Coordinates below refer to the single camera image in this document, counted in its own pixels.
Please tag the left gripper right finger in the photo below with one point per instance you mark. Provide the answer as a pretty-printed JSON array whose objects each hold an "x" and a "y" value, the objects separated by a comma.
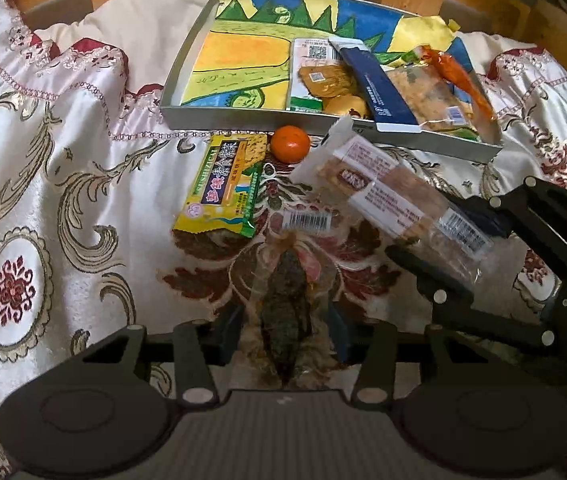
[{"x": 372, "y": 345}]

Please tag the cream pillow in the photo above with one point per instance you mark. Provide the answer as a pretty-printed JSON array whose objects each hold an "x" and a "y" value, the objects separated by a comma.
[{"x": 149, "y": 33}]

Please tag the yellow green cracker packet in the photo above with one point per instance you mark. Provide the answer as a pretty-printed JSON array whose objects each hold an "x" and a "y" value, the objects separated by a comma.
[{"x": 223, "y": 192}]

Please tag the white pink labelled packet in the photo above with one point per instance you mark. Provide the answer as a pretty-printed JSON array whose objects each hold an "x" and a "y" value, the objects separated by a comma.
[{"x": 312, "y": 53}]

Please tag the orange red snack bag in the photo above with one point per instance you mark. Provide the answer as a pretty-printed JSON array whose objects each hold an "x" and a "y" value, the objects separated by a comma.
[{"x": 448, "y": 68}]

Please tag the navy blue box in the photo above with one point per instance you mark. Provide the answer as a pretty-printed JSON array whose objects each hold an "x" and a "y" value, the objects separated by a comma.
[{"x": 389, "y": 110}]

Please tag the floral satin bedspread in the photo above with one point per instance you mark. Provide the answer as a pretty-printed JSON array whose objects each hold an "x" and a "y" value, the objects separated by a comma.
[{"x": 91, "y": 181}]

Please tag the grey tray with colourful drawing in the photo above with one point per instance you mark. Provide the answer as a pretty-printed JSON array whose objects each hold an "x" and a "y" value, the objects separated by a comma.
[{"x": 259, "y": 65}]

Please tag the clear bag of biscuits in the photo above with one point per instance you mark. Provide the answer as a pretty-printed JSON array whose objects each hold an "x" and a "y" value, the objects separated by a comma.
[{"x": 429, "y": 98}]

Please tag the dark dried snack clear bag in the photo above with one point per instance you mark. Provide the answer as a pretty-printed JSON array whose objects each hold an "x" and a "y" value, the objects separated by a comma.
[{"x": 285, "y": 340}]

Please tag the orange tangerine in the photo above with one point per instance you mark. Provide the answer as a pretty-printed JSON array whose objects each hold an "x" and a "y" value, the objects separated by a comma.
[{"x": 290, "y": 144}]

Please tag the clear pastry bar package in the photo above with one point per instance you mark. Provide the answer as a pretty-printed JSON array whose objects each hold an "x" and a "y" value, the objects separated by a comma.
[{"x": 351, "y": 174}]

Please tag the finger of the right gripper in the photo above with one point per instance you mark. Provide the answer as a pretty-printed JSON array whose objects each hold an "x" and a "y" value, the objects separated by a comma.
[
  {"x": 478, "y": 211},
  {"x": 433, "y": 282}
]

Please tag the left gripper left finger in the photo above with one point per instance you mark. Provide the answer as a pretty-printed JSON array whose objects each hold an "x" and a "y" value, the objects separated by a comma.
[{"x": 199, "y": 346}]

